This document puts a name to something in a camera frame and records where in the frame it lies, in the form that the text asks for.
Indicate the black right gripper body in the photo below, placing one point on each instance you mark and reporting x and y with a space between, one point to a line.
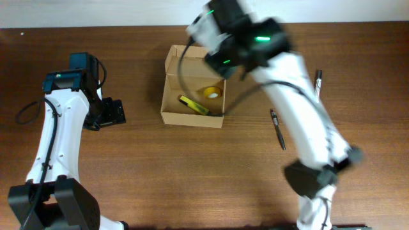
225 62

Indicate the white whiteboard marker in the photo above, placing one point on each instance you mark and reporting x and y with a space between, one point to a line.
318 85

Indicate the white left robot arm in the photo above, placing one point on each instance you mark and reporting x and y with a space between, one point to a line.
52 196

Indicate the black clear pen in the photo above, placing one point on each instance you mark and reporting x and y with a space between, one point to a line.
277 129

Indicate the yellow tape roll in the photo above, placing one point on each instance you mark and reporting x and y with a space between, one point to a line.
212 92

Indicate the cardboard box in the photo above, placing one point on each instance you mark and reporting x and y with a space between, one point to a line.
187 74

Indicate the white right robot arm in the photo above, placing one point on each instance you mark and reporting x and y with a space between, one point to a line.
264 50

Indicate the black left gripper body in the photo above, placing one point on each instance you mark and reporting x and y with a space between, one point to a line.
104 112

